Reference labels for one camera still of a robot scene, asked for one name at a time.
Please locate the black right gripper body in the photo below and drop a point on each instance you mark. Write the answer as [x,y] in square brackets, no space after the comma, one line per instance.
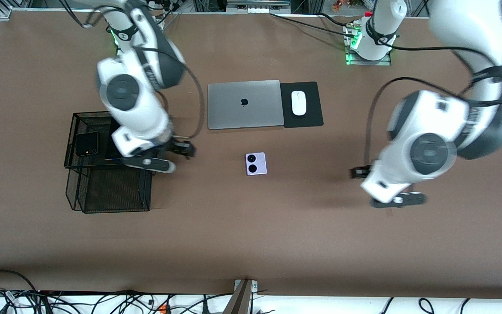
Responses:
[181,147]

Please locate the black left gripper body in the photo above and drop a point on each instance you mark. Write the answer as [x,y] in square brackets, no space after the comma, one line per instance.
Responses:
[357,172]

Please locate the long black smartphone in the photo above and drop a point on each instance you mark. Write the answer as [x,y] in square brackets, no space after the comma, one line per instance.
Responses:
[112,124]

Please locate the lilac flip phone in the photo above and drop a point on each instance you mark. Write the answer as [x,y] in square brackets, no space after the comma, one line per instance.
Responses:
[262,163]

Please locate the small black flip phone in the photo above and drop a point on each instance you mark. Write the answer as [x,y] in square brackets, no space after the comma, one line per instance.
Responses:
[87,146]

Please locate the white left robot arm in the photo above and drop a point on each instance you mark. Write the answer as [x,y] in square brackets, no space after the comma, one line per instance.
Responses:
[429,131]

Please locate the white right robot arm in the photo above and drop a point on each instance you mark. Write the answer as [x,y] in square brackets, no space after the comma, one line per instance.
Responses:
[133,100]

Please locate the silver laptop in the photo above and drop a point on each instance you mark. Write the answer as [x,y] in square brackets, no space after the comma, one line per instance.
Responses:
[233,109]

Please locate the black mouse pad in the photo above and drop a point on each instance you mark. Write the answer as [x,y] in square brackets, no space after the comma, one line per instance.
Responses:
[314,113]

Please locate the black mesh two-tier tray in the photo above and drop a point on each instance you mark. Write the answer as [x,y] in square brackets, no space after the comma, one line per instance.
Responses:
[116,192]

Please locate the white computer mouse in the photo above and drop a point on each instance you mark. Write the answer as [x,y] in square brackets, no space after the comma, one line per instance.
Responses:
[299,104]

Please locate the grey power strip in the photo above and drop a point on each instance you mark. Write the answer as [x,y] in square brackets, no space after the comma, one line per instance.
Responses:
[257,8]

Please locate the orange plug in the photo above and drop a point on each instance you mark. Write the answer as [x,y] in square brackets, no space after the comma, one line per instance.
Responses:
[162,309]

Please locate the small orange figure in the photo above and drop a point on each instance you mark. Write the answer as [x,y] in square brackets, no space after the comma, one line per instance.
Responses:
[338,5]

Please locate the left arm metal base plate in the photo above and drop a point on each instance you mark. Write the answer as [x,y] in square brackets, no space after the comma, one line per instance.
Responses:
[353,62]

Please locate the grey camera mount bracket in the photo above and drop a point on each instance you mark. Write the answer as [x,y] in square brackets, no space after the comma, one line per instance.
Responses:
[240,301]

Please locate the aluminium frame corner bracket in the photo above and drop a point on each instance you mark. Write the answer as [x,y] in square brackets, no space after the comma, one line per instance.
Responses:
[5,14]

